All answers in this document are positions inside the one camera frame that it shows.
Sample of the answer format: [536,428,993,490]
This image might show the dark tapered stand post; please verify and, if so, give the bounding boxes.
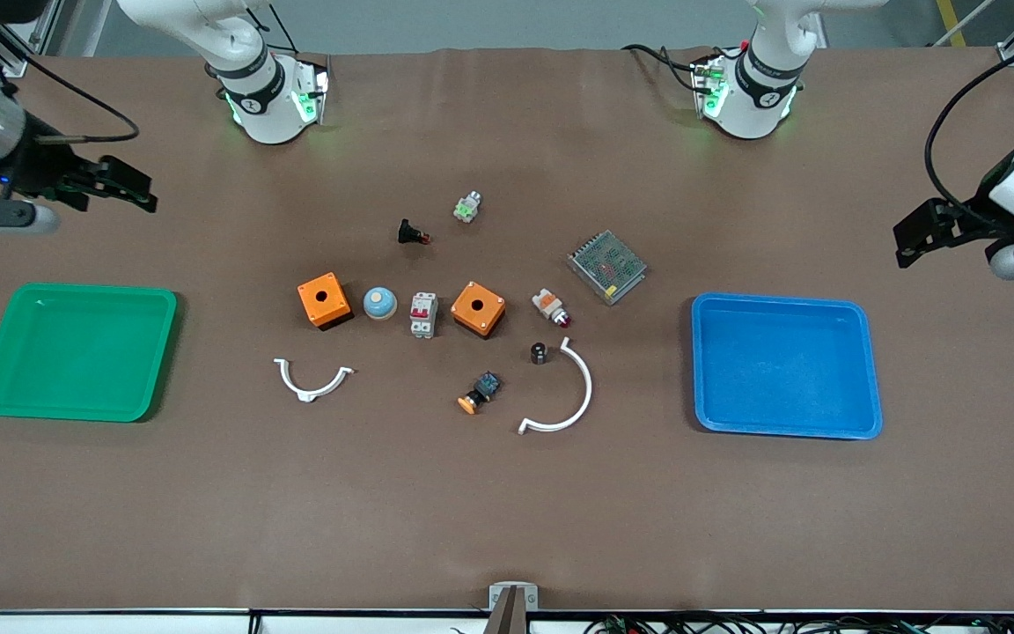
[482,588,531,634]

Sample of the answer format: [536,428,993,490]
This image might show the white circuit breaker red switch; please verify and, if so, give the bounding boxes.
[410,291,437,340]

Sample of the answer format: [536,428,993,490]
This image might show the green plastic tray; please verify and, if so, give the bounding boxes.
[0,283,179,424]

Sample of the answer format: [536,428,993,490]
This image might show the orange button box with hole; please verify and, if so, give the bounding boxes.
[451,281,508,339]
[298,272,355,331]

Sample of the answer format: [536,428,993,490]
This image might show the orange mushroom button black body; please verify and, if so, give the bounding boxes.
[457,371,503,416]

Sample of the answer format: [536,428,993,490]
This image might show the orange white red push button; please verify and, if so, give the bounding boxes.
[532,287,571,329]

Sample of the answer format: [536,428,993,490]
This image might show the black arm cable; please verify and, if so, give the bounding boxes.
[923,35,1014,225]
[0,25,141,144]

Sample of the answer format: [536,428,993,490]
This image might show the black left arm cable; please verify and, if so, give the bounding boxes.
[923,35,1014,225]

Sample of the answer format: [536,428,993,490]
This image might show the large white curved bracket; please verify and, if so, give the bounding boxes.
[518,336,594,436]

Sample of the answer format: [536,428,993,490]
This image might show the blue plastic tray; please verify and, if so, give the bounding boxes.
[691,292,884,440]

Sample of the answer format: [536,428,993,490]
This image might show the metal mesh power supply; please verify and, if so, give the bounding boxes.
[567,230,648,306]

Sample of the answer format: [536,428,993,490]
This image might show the black base power cable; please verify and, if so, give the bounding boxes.
[621,42,706,89]

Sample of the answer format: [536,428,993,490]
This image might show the thin grey diagonal rod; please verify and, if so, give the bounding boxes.
[931,0,998,47]

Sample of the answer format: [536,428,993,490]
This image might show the black cable bundle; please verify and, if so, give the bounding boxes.
[582,611,1014,634]

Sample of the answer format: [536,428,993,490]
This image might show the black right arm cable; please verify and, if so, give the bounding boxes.
[0,25,141,144]

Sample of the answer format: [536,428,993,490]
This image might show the small white curved bracket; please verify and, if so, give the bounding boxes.
[274,358,356,404]

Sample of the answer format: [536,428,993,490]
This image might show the grey metal mount bracket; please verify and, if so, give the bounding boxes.
[489,582,540,612]

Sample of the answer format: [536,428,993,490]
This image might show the brown table mat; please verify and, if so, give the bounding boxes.
[0,46,1014,615]

